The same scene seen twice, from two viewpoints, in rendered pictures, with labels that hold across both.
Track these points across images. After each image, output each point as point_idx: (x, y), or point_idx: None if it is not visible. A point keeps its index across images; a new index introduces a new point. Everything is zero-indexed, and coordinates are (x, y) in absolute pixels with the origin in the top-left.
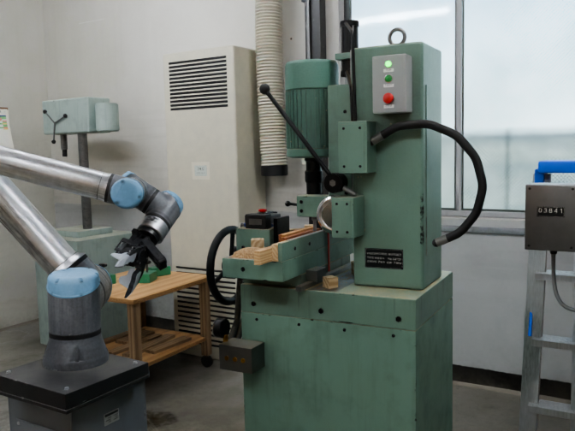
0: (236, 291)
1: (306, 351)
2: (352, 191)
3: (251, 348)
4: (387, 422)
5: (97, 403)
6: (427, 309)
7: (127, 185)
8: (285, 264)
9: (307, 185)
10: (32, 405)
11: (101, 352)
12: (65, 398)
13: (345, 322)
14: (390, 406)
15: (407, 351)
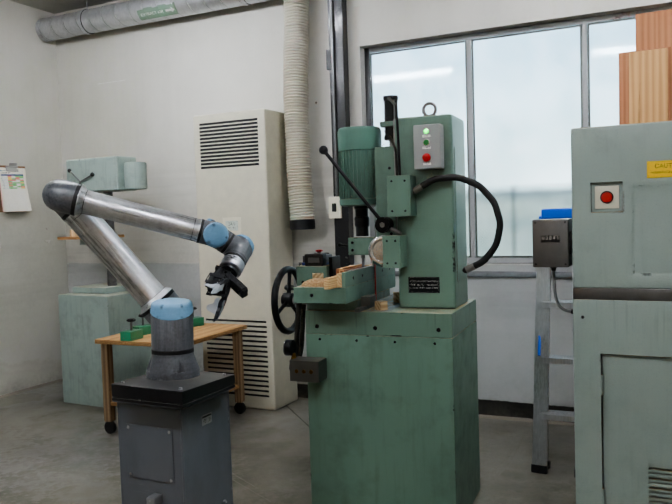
0: (295, 320)
1: (363, 362)
2: (398, 231)
3: (317, 361)
4: (430, 414)
5: (197, 405)
6: (459, 323)
7: (217, 228)
8: (347, 289)
9: (357, 228)
10: (141, 410)
11: (196, 366)
12: (182, 395)
13: (395, 336)
14: (433, 401)
15: (446, 354)
